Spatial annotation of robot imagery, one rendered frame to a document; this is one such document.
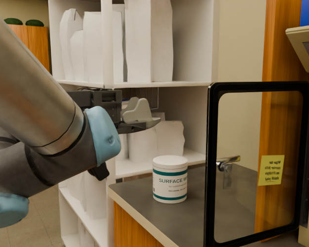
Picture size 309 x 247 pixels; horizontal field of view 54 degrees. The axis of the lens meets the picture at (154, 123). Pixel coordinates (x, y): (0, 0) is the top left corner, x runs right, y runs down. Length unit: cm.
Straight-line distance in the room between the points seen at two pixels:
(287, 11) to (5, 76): 74
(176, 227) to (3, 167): 66
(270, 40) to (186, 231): 59
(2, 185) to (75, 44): 165
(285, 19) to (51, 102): 69
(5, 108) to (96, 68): 140
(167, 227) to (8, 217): 62
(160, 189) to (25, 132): 85
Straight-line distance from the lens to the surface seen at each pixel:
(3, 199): 44
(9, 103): 30
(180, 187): 114
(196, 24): 194
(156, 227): 100
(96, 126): 39
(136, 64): 164
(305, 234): 98
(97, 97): 53
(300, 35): 78
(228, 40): 172
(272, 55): 85
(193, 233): 97
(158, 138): 175
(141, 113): 58
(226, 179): 71
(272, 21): 86
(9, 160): 44
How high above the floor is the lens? 141
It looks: 9 degrees down
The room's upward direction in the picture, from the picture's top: straight up
